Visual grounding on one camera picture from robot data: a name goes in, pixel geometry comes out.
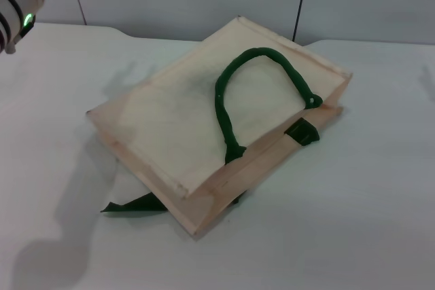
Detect cream canvas handbag green handles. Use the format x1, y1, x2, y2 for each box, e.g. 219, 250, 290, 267
85, 14, 353, 237

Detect dark vertical wall cable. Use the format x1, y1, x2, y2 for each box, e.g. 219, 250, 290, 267
291, 0, 311, 42

